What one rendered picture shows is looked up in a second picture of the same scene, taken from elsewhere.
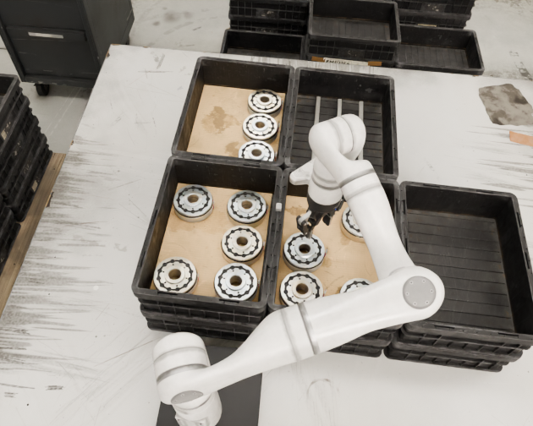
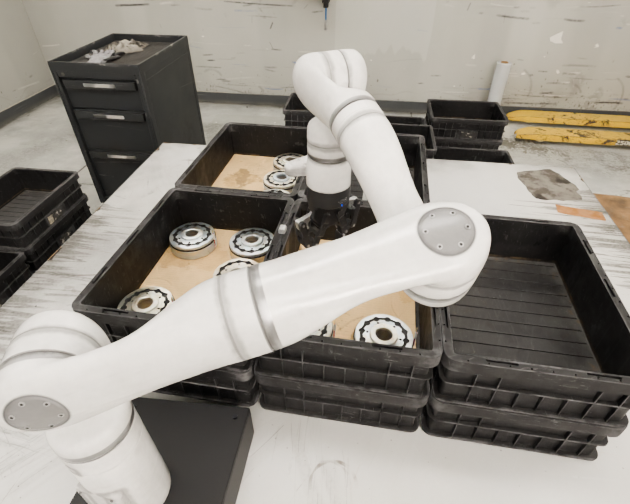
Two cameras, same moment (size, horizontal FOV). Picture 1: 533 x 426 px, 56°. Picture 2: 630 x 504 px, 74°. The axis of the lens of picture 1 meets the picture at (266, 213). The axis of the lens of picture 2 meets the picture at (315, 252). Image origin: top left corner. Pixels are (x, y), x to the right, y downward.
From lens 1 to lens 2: 0.54 m
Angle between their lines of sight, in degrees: 17
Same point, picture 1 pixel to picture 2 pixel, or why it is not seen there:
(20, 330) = not seen: outside the picture
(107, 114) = (141, 189)
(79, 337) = not seen: hidden behind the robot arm
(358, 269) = (382, 309)
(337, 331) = (306, 295)
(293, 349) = (227, 324)
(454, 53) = not seen: hidden behind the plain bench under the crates
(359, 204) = (354, 134)
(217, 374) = (88, 364)
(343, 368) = (364, 446)
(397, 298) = (408, 239)
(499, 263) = (569, 308)
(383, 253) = (393, 208)
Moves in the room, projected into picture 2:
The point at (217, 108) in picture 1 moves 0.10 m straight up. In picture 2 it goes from (242, 170) to (238, 138)
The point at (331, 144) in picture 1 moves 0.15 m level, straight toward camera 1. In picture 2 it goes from (316, 67) to (276, 106)
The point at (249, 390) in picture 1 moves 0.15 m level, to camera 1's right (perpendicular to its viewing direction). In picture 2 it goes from (216, 462) to (314, 474)
